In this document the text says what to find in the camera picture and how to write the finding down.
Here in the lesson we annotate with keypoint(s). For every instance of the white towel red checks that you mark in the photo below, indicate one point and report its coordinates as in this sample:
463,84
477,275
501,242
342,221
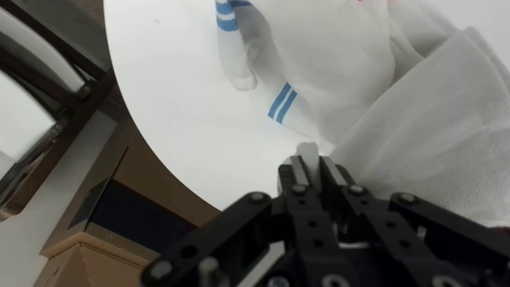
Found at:
441,138

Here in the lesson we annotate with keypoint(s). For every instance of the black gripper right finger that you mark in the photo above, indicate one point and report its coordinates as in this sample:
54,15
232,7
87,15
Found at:
388,240

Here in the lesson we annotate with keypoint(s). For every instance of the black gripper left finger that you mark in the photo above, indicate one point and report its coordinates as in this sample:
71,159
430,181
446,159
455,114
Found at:
250,240

